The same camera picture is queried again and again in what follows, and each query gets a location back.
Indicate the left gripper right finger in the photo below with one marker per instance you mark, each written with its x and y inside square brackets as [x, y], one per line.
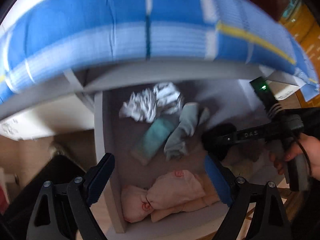
[269, 219]

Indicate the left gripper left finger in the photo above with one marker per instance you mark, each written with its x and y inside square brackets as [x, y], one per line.
[62, 210]

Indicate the pink printed cloth bundle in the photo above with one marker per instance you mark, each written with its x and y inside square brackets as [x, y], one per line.
[175, 192]

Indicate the person's right hand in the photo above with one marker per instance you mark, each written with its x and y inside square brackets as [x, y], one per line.
[310, 145]

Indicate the grey-green sock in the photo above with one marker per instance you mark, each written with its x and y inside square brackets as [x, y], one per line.
[192, 117]

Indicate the beige shoe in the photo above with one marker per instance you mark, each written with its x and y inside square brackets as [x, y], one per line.
[56, 149]

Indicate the teal folded towel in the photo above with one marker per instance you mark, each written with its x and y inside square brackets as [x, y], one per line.
[152, 140]

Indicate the white drawer box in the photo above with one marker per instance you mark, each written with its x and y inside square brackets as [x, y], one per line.
[230, 102]

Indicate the white striped crumpled cloth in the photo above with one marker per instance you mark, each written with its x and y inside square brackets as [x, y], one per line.
[147, 105]

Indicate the blue plaid tablecloth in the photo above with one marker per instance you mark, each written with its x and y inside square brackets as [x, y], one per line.
[57, 35]

